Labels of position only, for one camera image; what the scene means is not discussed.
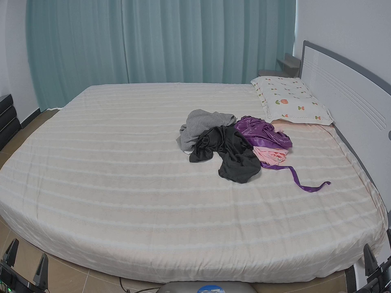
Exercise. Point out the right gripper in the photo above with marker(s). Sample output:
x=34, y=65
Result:
x=378, y=278

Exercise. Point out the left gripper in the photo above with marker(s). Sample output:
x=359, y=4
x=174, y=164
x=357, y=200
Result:
x=21, y=281

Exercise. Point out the black T-shirt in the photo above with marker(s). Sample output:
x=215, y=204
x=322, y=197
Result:
x=232, y=151

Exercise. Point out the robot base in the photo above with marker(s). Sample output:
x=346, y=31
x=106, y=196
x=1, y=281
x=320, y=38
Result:
x=183, y=288

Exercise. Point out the bed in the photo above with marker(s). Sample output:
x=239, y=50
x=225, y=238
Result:
x=122, y=163

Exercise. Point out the black chest of drawers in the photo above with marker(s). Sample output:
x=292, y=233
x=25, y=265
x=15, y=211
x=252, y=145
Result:
x=7, y=121

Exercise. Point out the pink garment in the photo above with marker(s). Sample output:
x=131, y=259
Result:
x=270, y=156

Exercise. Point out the purple satin garment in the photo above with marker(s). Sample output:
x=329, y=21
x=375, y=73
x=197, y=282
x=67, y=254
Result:
x=259, y=130

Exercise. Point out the white printed pillow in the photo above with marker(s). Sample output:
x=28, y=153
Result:
x=290, y=99

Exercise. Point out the grey bedside table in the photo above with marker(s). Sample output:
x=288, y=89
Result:
x=285, y=67

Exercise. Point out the grey garment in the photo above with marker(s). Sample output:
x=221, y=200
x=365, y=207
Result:
x=198, y=124

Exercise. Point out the blue-green curtain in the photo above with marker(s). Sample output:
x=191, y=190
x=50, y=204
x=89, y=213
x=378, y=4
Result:
x=76, y=41
x=207, y=32

